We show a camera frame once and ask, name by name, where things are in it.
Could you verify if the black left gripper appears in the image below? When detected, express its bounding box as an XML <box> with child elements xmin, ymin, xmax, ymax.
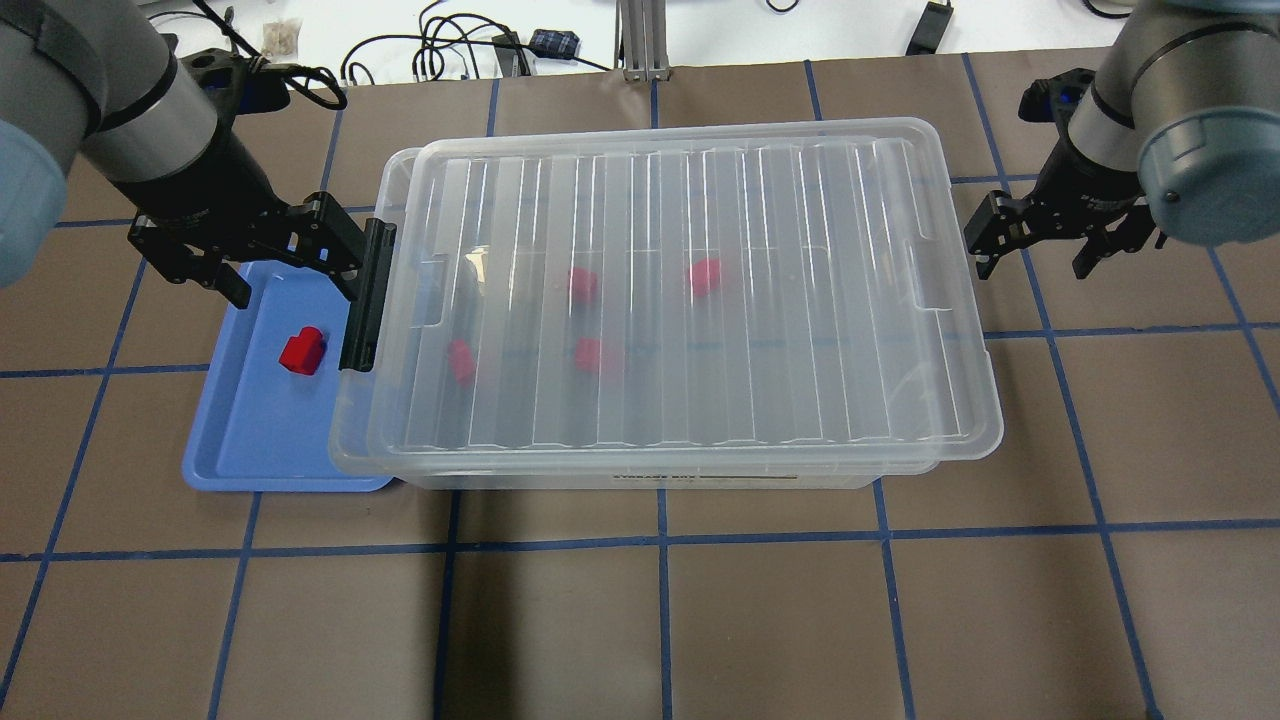
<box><xmin>127</xmin><ymin>49</ymin><xmax>366</xmax><ymax>310</ymax></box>

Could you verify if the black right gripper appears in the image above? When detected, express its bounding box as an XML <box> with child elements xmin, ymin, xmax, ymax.
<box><xmin>964</xmin><ymin>68</ymin><xmax>1156</xmax><ymax>281</ymax></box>

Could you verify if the red block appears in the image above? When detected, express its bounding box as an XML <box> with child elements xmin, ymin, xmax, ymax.
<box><xmin>572</xmin><ymin>337</ymin><xmax>605</xmax><ymax>375</ymax></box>
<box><xmin>689</xmin><ymin>258</ymin><xmax>722</xmax><ymax>299</ymax></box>
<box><xmin>445</xmin><ymin>340</ymin><xmax>477</xmax><ymax>387</ymax></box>
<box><xmin>567</xmin><ymin>266</ymin><xmax>600</xmax><ymax>306</ymax></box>
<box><xmin>278</xmin><ymin>325</ymin><xmax>326</xmax><ymax>377</ymax></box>

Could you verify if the clear plastic box lid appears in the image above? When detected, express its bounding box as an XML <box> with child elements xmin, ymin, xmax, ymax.
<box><xmin>329</xmin><ymin>117</ymin><xmax>1005</xmax><ymax>477</ymax></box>

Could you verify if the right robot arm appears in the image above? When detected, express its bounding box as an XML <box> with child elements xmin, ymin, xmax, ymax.
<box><xmin>964</xmin><ymin>1</ymin><xmax>1279</xmax><ymax>279</ymax></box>

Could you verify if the blue plastic tray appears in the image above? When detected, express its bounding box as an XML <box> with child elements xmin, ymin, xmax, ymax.
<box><xmin>182</xmin><ymin>261</ymin><xmax>390</xmax><ymax>493</ymax></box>

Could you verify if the clear plastic storage box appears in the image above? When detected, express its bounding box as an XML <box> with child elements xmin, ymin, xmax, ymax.
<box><xmin>370</xmin><ymin>145</ymin><xmax>961</xmax><ymax>491</ymax></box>

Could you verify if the black power adapter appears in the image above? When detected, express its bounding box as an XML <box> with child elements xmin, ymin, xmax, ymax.
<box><xmin>904</xmin><ymin>1</ymin><xmax>954</xmax><ymax>56</ymax></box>

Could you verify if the black box latch handle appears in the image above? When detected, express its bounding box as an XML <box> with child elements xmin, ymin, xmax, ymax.
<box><xmin>339</xmin><ymin>218</ymin><xmax>397</xmax><ymax>373</ymax></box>

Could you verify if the aluminium frame post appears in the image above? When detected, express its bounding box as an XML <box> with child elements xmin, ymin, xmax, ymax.
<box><xmin>614</xmin><ymin>0</ymin><xmax>671</xmax><ymax>83</ymax></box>

